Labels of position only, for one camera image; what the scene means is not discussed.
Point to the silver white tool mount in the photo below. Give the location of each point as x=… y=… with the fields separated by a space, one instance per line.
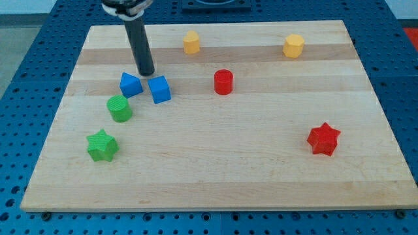
x=126 y=10

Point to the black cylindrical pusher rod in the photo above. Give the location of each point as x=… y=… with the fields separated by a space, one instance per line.
x=140 y=47

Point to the blue cube block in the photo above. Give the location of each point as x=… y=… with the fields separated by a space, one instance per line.
x=160 y=89

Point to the yellow arch-shaped block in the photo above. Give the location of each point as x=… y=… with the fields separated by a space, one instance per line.
x=191 y=42

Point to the blue triangular prism block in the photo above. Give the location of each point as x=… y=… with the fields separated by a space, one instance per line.
x=130 y=85

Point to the green cylinder block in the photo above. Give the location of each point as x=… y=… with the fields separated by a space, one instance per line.
x=119 y=108

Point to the red cylinder block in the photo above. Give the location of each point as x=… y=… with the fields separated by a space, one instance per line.
x=223 y=82

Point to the green star block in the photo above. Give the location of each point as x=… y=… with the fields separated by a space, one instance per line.
x=102 y=146

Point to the wooden board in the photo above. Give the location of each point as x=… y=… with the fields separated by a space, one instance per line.
x=201 y=151

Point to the yellow hexagon block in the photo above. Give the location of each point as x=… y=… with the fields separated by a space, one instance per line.
x=293 y=46

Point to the red star block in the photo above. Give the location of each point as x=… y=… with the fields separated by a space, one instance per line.
x=323 y=139

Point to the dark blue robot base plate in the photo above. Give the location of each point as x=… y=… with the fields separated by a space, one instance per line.
x=195 y=5

